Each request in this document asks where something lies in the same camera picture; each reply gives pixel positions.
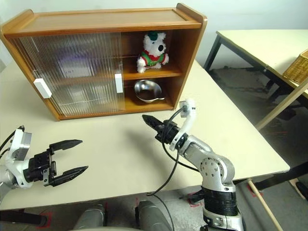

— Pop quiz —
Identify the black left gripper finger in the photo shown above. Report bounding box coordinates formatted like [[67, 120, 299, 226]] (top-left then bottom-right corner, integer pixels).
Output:
[[49, 139, 83, 155], [51, 166, 89, 187]]

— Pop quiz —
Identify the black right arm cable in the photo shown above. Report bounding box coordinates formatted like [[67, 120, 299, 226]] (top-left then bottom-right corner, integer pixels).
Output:
[[146, 107, 202, 231]]

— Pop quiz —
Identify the wicker basket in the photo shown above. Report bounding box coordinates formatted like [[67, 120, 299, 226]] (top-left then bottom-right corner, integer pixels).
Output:
[[282, 49, 308, 85]]

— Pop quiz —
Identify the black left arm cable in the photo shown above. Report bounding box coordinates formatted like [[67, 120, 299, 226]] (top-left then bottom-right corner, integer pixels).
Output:
[[0, 125, 25, 156]]

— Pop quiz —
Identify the wooden cabinet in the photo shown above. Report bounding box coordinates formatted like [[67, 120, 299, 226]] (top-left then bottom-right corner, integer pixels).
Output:
[[0, 2, 208, 121]]

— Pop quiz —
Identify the white plush dog toy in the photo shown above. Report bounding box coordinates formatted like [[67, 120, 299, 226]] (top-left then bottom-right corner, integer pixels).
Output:
[[136, 31, 170, 74]]

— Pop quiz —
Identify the ribbed clear sliding door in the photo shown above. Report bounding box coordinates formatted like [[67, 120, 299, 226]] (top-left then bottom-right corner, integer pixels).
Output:
[[11, 33, 114, 116], [55, 32, 126, 114]]

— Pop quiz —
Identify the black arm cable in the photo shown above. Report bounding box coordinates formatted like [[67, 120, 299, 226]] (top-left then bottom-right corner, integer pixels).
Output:
[[0, 125, 25, 156], [146, 107, 202, 231]]

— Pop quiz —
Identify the white door handle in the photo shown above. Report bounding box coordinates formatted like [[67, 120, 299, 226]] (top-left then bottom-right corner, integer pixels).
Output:
[[114, 73, 123, 94], [33, 77, 52, 99]]

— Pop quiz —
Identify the dark grey rounded shape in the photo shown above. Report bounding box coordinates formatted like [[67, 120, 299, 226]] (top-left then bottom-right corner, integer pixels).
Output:
[[73, 204, 107, 231], [136, 200, 174, 231]]

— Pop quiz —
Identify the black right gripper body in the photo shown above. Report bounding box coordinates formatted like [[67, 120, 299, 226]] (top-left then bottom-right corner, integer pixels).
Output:
[[154, 119, 181, 145]]

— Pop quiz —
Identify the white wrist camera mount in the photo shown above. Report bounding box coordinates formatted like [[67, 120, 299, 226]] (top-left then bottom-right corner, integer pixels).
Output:
[[169, 98, 198, 151], [4, 128, 33, 189]]

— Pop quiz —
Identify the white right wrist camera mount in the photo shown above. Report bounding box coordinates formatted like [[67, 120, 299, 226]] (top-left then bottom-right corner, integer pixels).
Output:
[[169, 98, 198, 151]]

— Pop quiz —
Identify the wooden stick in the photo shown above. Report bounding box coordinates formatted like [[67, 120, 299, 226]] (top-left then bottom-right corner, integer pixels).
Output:
[[247, 179, 284, 231]]

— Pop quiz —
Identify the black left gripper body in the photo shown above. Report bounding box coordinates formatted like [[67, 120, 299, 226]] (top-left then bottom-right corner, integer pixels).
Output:
[[23, 149, 58, 188]]

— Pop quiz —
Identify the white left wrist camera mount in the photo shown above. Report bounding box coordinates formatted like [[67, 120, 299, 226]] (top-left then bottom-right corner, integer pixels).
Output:
[[4, 128, 33, 189]]

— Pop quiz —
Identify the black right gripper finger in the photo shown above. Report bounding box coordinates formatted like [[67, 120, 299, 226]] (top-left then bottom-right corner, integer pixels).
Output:
[[142, 115, 165, 128], [142, 117, 160, 133]]

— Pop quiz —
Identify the cream table with black legs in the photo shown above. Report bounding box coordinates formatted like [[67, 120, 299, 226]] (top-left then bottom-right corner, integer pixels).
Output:
[[204, 29, 308, 116]]

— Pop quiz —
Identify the steel bowl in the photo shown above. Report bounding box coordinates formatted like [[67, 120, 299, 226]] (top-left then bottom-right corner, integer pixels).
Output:
[[133, 79, 167, 105]]

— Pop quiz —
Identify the black table foot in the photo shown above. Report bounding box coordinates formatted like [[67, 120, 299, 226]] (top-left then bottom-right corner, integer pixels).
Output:
[[0, 208, 48, 228], [179, 189, 205, 205], [253, 158, 308, 191]]

